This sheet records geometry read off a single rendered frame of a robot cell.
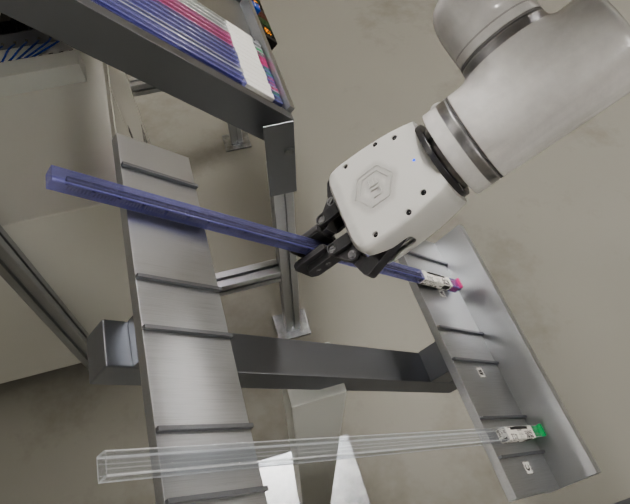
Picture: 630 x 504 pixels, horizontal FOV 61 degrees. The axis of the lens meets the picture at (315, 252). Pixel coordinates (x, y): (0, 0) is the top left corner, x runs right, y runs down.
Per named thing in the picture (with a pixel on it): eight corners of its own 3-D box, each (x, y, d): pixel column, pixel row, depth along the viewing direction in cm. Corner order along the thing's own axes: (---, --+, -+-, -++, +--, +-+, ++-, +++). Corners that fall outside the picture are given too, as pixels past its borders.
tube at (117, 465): (529, 428, 62) (537, 424, 62) (535, 440, 62) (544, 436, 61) (96, 457, 29) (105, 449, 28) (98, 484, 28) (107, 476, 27)
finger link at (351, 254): (343, 226, 50) (291, 264, 53) (354, 253, 49) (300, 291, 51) (362, 236, 53) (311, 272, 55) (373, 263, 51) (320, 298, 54)
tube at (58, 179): (450, 284, 71) (456, 279, 70) (454, 293, 70) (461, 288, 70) (45, 174, 37) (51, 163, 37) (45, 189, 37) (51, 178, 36)
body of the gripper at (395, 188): (411, 93, 47) (316, 170, 52) (461, 178, 42) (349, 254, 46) (447, 132, 53) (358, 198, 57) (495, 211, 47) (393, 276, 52)
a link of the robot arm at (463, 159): (431, 78, 46) (402, 101, 47) (477, 151, 41) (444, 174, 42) (469, 124, 52) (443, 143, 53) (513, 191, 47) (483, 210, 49)
